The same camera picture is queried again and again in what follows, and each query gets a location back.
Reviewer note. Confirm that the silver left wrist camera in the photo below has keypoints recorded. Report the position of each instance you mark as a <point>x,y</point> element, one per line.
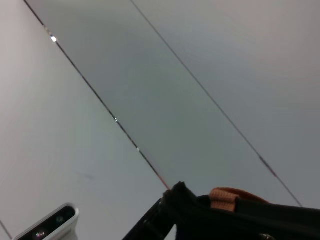
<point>62,220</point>

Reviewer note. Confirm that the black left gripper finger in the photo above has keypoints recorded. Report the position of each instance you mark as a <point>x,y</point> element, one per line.
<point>150,225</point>

